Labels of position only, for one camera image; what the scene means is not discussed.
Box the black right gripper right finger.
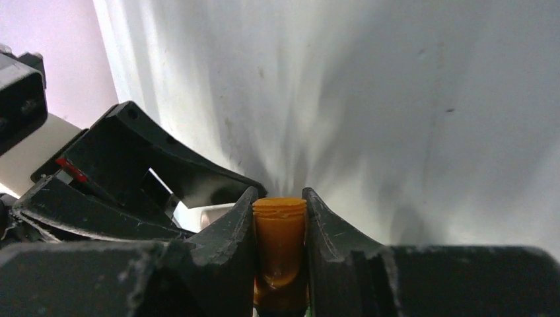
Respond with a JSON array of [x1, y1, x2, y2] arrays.
[[302, 188, 559, 316]]

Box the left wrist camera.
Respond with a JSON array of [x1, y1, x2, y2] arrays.
[[0, 44, 84, 197]]

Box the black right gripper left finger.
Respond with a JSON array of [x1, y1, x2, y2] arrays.
[[1, 188, 258, 316]]

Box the orange water faucet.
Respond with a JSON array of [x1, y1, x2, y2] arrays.
[[252, 197, 308, 316]]

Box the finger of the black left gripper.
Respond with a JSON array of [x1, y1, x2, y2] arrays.
[[13, 176, 194, 242], [57, 101, 267, 208]]

